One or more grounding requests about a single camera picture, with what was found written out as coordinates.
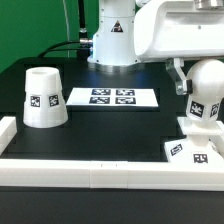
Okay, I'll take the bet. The white lamp base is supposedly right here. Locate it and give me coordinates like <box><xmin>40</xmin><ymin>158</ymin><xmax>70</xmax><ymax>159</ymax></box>
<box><xmin>164</xmin><ymin>117</ymin><xmax>224</xmax><ymax>165</ymax></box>

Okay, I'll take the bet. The white fence wall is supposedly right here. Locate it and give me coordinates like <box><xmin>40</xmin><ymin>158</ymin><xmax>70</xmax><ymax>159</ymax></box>
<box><xmin>0</xmin><ymin>159</ymin><xmax>224</xmax><ymax>191</ymax></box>
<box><xmin>0</xmin><ymin>116</ymin><xmax>17</xmax><ymax>155</ymax></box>

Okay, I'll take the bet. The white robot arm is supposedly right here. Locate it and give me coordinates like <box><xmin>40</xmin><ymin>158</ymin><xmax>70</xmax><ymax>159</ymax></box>
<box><xmin>88</xmin><ymin>0</ymin><xmax>224</xmax><ymax>95</ymax></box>

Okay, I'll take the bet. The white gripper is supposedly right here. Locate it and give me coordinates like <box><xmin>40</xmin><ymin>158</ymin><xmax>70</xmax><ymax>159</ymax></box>
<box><xmin>134</xmin><ymin>0</ymin><xmax>224</xmax><ymax>95</ymax></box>

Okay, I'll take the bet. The white marker sheet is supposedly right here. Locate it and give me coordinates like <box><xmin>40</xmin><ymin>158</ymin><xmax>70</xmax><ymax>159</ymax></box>
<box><xmin>67</xmin><ymin>87</ymin><xmax>158</xmax><ymax>107</ymax></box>

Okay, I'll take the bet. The white lamp hood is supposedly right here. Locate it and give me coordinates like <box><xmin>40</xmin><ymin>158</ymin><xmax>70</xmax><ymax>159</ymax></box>
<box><xmin>23</xmin><ymin>67</ymin><xmax>68</xmax><ymax>128</ymax></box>

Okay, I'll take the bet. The white front fence wall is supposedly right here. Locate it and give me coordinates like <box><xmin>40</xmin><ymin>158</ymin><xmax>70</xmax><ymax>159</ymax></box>
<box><xmin>0</xmin><ymin>159</ymin><xmax>224</xmax><ymax>191</ymax></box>

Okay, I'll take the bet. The black cable bundle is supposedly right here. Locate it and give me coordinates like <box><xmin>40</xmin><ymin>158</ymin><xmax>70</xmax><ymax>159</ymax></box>
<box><xmin>37</xmin><ymin>0</ymin><xmax>94</xmax><ymax>61</ymax></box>

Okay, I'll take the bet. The white lamp bulb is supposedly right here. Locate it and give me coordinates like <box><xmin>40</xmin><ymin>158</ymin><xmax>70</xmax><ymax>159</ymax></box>
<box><xmin>186</xmin><ymin>59</ymin><xmax>224</xmax><ymax>124</ymax></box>

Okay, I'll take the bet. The white left fence wall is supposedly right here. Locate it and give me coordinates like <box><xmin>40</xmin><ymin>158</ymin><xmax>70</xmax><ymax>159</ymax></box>
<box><xmin>0</xmin><ymin>116</ymin><xmax>17</xmax><ymax>155</ymax></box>

